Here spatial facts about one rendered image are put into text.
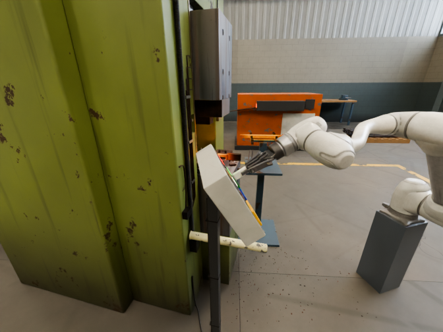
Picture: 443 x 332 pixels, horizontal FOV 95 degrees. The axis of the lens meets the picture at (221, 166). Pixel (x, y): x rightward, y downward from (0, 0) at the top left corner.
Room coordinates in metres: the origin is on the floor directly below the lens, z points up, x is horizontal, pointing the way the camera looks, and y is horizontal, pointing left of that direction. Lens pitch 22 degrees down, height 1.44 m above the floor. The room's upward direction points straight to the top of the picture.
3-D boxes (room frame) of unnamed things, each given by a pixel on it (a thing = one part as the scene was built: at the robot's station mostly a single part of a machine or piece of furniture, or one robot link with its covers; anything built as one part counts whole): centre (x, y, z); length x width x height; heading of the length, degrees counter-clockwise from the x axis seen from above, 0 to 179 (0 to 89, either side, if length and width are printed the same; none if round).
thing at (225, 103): (1.31, 0.17, 1.32); 0.42 x 0.20 x 0.10; 76
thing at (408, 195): (1.15, -1.23, 0.77); 0.18 x 0.16 x 0.22; 16
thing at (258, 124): (5.01, -1.19, 0.62); 2.10 x 1.12 x 1.25; 86
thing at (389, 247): (1.16, -1.23, 0.30); 0.20 x 0.20 x 0.60; 16
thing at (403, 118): (1.02, -0.90, 1.26); 0.18 x 0.14 x 0.13; 106
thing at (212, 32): (1.35, 0.16, 1.56); 0.42 x 0.39 x 0.40; 76
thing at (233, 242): (0.90, -0.03, 0.62); 0.44 x 0.05 x 0.05; 76
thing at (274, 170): (1.73, -0.37, 0.75); 0.40 x 0.30 x 0.02; 175
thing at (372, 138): (5.57, -4.34, 0.12); 1.58 x 0.80 x 0.24; 86
